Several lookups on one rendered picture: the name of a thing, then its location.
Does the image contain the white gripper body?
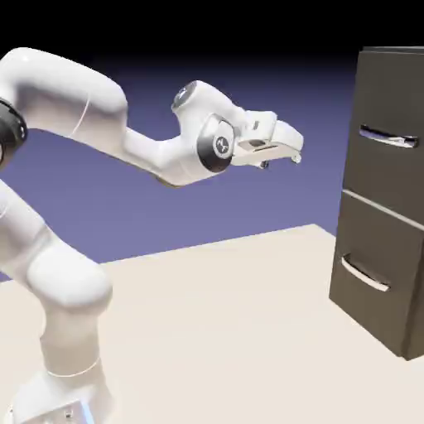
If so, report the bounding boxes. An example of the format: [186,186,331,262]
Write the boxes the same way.
[231,119,305,167]

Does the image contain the dark grey cabinet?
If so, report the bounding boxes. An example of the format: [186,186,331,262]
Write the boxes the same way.
[328,46,424,361]

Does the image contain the tall dark grey drawer front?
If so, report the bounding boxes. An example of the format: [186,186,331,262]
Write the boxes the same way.
[342,49,424,229]

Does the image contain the short dark grey drawer front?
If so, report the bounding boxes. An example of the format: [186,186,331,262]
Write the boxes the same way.
[328,190,424,359]

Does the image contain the dark shiny curved handle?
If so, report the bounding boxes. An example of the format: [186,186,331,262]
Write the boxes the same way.
[359,124,419,149]

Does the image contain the pale silver curved handle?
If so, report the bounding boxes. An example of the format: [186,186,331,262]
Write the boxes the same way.
[340,254,391,292]

